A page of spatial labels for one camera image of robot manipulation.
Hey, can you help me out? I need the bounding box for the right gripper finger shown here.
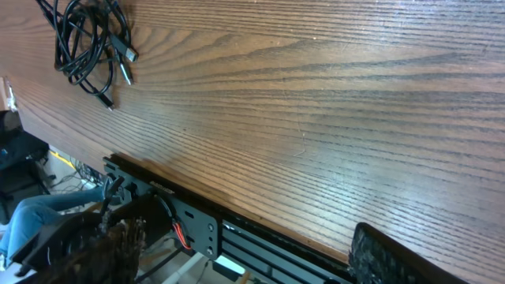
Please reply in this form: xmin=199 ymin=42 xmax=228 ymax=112
xmin=349 ymin=222 xmax=466 ymax=284

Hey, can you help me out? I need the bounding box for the person in blue jeans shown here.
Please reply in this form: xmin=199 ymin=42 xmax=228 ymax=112
xmin=11 ymin=189 xmax=145 ymax=283

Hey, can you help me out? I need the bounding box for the black aluminium mounting rail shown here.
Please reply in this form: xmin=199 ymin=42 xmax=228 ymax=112
xmin=103 ymin=155 xmax=355 ymax=283

